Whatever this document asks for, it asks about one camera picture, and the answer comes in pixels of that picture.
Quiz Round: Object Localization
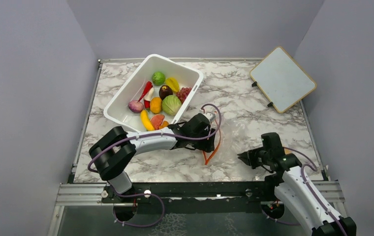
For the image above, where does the small yellow notebook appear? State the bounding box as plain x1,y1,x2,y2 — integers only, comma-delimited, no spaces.
284,148,292,154

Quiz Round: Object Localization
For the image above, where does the red chili pepper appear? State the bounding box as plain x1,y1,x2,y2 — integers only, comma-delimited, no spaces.
144,100,150,110

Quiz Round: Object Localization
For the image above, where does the white board wooden frame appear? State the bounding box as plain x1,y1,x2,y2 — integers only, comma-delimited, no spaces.
249,46,317,113

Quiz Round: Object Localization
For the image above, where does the white plastic bin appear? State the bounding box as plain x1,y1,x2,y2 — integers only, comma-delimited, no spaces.
103,54,204,132

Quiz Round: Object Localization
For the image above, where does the red grapes bunch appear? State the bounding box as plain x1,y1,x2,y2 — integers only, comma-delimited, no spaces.
176,87,192,103

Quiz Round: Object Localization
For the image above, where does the purple onion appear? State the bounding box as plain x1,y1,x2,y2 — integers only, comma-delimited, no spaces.
128,100,144,114

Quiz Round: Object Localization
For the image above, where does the yellow bell pepper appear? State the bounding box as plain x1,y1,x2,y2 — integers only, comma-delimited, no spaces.
165,77,180,93

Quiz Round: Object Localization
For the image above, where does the small green lime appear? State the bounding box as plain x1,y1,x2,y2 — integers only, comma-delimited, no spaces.
152,71,166,86

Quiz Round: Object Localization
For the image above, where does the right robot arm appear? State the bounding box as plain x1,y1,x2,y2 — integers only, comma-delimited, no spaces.
238,132,357,236

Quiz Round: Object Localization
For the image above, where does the white garlic fake food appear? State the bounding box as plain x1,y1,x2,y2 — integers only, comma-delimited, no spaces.
144,87,155,102

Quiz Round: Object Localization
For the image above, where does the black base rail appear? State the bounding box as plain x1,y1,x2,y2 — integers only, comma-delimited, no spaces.
67,174,297,216

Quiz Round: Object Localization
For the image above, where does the clear zip top bag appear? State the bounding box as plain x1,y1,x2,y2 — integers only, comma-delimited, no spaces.
203,112,262,167

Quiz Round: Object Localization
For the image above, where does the red chili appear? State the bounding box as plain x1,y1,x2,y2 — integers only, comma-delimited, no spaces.
138,81,153,101

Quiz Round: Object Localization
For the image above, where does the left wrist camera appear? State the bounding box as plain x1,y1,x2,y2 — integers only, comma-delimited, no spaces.
203,112,216,124

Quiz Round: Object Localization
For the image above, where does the green cabbage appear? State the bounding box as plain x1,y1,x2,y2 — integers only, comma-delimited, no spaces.
162,95,182,116

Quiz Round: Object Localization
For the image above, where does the small orange fake fruit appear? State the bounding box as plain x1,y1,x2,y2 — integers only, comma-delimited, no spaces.
159,121,169,129

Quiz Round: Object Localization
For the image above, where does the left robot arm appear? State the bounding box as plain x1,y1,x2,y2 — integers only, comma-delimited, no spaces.
89,113,216,202

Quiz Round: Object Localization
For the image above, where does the dark purple fruit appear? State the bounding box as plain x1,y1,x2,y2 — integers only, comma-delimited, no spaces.
158,85,173,100

